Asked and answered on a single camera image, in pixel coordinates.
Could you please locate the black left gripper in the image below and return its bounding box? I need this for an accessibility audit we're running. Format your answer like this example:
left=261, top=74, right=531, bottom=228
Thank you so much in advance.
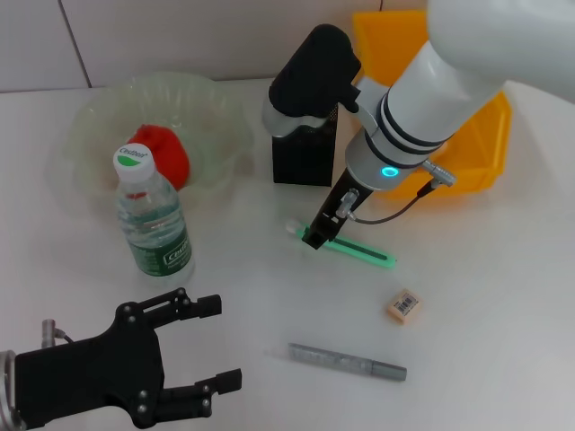
left=13, top=287, right=244, bottom=428

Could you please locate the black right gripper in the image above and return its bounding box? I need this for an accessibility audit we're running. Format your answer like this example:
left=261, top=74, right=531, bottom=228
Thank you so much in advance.
left=301, top=167, right=375, bottom=251

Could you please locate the green utility knife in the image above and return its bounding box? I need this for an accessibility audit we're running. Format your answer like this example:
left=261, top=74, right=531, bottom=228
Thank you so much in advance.
left=284, top=217, right=399, bottom=271

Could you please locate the clear bottle with green label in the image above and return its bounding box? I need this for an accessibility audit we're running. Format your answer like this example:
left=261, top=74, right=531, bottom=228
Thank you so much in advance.
left=111, top=143, right=197, bottom=286

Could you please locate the red-orange toy orange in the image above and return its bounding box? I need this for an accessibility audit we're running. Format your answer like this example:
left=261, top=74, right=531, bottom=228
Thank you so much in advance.
left=124, top=124, right=192, bottom=189

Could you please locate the black mesh pen holder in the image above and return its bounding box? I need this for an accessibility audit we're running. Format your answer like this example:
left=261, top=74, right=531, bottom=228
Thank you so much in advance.
left=270, top=103, right=339, bottom=187

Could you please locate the beige eraser with barcode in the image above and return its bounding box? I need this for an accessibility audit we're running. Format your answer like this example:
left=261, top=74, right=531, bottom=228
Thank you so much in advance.
left=385, top=287, right=425, bottom=326

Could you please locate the grey marker pen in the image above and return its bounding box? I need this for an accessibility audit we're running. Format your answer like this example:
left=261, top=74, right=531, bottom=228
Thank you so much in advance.
left=264, top=342, right=409, bottom=383

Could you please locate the translucent green fruit plate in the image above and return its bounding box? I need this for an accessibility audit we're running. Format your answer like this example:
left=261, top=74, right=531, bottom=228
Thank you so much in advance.
left=60, top=71, right=256, bottom=201

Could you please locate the yellow plastic storage bin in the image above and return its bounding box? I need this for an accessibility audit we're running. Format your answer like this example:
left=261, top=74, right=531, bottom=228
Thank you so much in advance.
left=351, top=10, right=513, bottom=200

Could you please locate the right gripper connector cable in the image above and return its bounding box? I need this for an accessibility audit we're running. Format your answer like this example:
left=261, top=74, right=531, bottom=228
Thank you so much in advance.
left=338, top=160, right=457, bottom=224

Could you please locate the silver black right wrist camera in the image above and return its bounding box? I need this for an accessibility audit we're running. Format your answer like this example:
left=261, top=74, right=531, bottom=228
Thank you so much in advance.
left=261, top=22, right=363, bottom=139

